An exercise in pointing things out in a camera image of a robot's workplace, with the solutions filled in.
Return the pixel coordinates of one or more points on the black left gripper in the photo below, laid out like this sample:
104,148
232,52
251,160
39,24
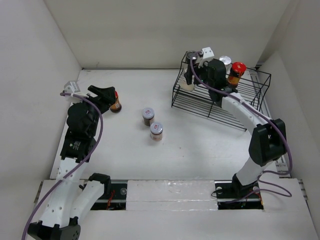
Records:
106,98

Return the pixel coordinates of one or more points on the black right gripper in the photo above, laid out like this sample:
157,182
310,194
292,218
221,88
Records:
197,70

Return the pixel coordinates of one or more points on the small red-cap brown bottle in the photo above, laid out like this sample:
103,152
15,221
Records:
116,107

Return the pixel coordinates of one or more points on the silver-lid blue-label jar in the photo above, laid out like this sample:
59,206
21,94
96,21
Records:
227,62

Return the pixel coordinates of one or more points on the red-lid brown sauce bottle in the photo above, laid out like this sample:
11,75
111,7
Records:
236,72

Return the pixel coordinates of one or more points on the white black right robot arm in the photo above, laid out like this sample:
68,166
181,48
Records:
268,136

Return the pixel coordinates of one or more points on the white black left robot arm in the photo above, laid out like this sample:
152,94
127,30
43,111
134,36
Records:
57,216

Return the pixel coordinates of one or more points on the glass-lid spice jar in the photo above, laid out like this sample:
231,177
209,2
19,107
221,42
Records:
191,57

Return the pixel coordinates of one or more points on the grey-lid dark sauce jar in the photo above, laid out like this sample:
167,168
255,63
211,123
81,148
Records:
148,115

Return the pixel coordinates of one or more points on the grey-lid reddish sauce jar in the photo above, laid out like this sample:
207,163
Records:
156,131

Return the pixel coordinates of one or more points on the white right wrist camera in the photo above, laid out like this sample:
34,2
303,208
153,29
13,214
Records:
206,55

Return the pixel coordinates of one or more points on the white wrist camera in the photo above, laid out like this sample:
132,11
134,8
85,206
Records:
71,88
206,55

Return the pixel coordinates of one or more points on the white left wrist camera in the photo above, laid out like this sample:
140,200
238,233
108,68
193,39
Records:
71,88

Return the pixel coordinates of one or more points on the black wire shelf rack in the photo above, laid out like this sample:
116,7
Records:
196,99

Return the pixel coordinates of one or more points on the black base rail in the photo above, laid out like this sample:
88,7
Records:
173,196

